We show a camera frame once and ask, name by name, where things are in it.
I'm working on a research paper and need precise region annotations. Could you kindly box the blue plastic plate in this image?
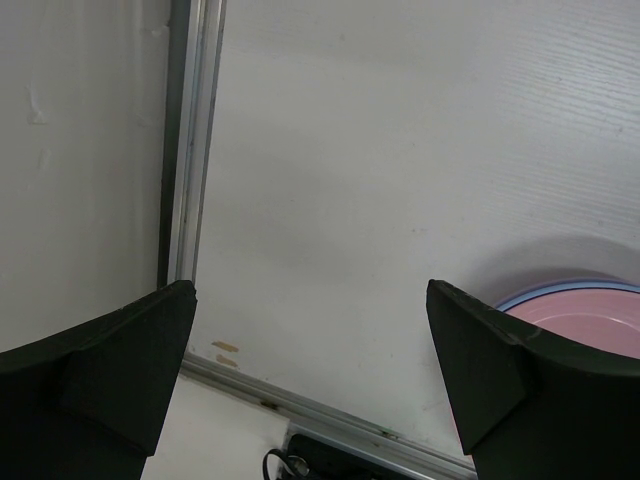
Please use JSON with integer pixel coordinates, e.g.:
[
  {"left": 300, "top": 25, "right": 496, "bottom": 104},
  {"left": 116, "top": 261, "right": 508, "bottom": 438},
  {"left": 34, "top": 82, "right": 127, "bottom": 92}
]
[{"left": 495, "top": 280, "right": 639, "bottom": 312}]

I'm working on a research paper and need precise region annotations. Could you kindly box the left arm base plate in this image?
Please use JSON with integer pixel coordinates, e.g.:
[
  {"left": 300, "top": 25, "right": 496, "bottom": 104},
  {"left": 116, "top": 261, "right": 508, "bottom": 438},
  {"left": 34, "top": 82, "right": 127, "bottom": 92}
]
[{"left": 261, "top": 432, "right": 459, "bottom": 479}]

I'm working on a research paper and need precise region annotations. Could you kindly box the pink plastic plate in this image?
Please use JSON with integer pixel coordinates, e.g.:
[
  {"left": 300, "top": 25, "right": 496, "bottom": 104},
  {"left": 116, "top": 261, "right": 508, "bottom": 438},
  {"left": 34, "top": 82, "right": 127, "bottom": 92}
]
[{"left": 504, "top": 288, "right": 639, "bottom": 358}]

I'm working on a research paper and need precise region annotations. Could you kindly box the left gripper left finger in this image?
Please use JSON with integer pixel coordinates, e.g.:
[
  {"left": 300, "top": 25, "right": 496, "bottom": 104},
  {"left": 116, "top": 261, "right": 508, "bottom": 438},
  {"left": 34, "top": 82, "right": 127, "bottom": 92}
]
[{"left": 1, "top": 280, "right": 196, "bottom": 479}]

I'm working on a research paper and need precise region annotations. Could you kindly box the aluminium table frame rail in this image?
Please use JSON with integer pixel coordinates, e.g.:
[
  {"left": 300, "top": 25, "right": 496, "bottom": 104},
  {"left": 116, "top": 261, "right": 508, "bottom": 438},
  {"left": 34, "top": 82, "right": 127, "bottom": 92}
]
[{"left": 157, "top": 1, "right": 476, "bottom": 479}]

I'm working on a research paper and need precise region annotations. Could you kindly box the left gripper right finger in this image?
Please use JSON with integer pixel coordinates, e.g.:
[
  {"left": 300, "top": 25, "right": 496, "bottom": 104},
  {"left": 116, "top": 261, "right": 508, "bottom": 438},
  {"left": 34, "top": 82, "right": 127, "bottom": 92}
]
[{"left": 426, "top": 280, "right": 639, "bottom": 479}]

